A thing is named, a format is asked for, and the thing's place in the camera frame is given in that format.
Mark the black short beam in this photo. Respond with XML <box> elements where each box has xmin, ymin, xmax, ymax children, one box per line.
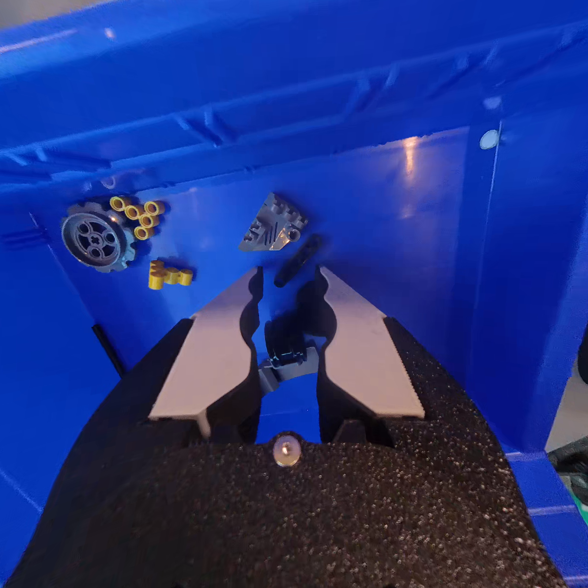
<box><xmin>264</xmin><ymin>312</ymin><xmax>307</xmax><ymax>368</ymax></box>

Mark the yellow brick connector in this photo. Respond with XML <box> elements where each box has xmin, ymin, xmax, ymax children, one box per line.
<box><xmin>148</xmin><ymin>259</ymin><xmax>194</xmax><ymax>291</ymax></box>

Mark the grey toothed wheel hub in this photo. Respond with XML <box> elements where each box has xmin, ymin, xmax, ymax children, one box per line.
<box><xmin>61</xmin><ymin>202</ymin><xmax>138</xmax><ymax>274</ymax></box>

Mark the grey triangular brick plate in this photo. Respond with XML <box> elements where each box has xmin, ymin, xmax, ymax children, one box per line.
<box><xmin>239</xmin><ymin>192</ymin><xmax>309</xmax><ymax>252</ymax></box>

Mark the black thin liftarm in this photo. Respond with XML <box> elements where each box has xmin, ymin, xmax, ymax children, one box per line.
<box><xmin>274</xmin><ymin>233</ymin><xmax>322</xmax><ymax>288</ymax></box>

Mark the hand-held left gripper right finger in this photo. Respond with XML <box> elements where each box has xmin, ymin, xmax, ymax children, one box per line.
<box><xmin>315</xmin><ymin>266</ymin><xmax>425</xmax><ymax>444</ymax></box>

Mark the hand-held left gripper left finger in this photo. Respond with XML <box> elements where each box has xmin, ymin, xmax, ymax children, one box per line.
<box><xmin>148</xmin><ymin>266</ymin><xmax>265</xmax><ymax>444</ymax></box>

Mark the blue plastic crate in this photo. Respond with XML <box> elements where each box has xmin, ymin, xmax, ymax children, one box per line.
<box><xmin>0</xmin><ymin>0</ymin><xmax>588</xmax><ymax>588</ymax></box>

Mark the black thin axle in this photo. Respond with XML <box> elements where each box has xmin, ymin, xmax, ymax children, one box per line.
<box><xmin>91</xmin><ymin>324</ymin><xmax>125</xmax><ymax>375</ymax></box>

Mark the grey angled brick part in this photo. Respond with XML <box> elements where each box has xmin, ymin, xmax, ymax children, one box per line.
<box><xmin>257</xmin><ymin>347</ymin><xmax>320</xmax><ymax>395</ymax></box>

